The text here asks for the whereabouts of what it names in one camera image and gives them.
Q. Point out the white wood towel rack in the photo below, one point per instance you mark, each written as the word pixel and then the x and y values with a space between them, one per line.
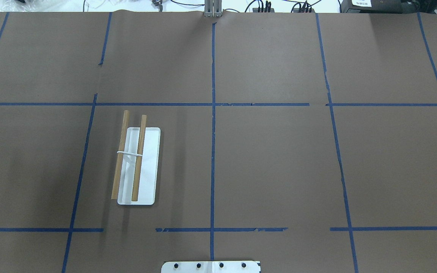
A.
pixel 136 170

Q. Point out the black power strip left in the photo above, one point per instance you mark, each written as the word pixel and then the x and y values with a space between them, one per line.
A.
pixel 263 6

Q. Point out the black power strip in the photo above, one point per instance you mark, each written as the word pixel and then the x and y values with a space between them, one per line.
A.
pixel 263 6
pixel 302 7

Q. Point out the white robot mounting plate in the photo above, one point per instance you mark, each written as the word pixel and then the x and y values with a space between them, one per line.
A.
pixel 233 266

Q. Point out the black power strip right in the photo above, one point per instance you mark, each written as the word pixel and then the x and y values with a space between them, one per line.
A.
pixel 302 7

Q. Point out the black box with label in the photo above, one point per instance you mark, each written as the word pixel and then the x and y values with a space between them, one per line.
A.
pixel 388 6

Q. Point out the grey aluminium frame post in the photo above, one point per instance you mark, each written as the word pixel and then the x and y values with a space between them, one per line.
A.
pixel 213 8

